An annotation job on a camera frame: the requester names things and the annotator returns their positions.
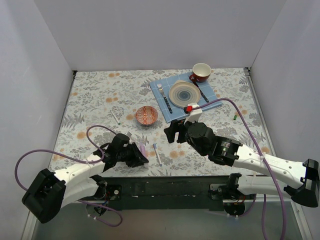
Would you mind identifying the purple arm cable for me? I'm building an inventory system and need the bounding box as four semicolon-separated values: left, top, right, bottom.
194;98;287;240
14;124;124;228

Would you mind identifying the pink pen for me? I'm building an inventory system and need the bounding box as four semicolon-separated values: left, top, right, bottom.
139;144;147;157

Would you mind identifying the white marker pen blue tip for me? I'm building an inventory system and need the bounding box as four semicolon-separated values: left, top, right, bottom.
153;148;163;167

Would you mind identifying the blue checked cloth napkin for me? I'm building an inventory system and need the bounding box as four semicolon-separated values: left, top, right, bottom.
149;72;218;123

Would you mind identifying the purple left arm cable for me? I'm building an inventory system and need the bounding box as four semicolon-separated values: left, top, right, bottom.
14;124;124;228

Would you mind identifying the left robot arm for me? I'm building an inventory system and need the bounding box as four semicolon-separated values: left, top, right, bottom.
22;133;149;224

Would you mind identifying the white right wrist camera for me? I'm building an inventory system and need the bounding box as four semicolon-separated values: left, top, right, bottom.
183;103;203;124

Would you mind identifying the knife with dark handle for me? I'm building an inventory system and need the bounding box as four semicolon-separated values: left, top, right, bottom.
193;81;209;103

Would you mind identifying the white marker pen green tip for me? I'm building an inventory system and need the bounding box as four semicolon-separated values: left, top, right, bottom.
111;112;121;125

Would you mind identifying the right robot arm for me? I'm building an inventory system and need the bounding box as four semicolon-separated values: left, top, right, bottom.
164;120;320;208

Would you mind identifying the fork with dark handle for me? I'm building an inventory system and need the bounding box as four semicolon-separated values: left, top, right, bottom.
157;84;173;114

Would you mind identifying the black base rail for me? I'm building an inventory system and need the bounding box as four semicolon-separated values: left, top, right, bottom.
77;176;251;212

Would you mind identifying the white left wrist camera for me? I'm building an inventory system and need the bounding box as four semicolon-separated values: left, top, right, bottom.
126;131;132;138

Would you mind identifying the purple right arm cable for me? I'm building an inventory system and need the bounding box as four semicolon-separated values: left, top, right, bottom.
194;98;287;240

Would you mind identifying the beige plate with blue rings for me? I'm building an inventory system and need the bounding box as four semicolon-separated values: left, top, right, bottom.
168;80;201;108

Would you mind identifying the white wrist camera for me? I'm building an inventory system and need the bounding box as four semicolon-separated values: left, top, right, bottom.
183;103;203;124
126;131;132;138

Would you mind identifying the red patterned small bowl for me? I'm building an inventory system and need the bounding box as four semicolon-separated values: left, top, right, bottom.
135;106;158;126

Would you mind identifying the red cup white inside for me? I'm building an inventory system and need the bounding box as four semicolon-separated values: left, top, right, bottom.
189;63;212;83

